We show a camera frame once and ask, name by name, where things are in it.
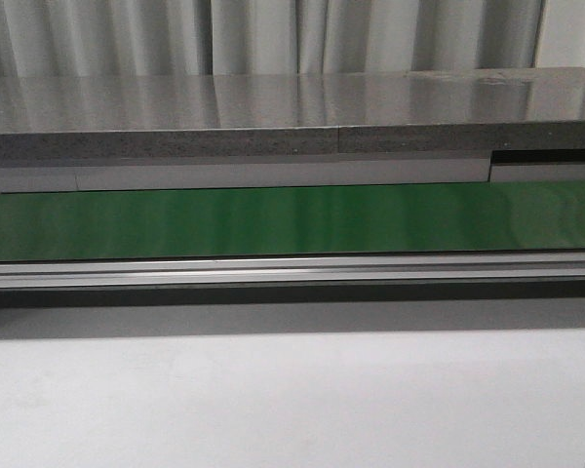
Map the green conveyor belt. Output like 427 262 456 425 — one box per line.
0 181 585 262

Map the white curtain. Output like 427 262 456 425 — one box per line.
0 1 585 77

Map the aluminium conveyor frame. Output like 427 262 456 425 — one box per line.
0 251 585 308

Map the grey stone counter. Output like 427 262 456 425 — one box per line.
0 68 585 193

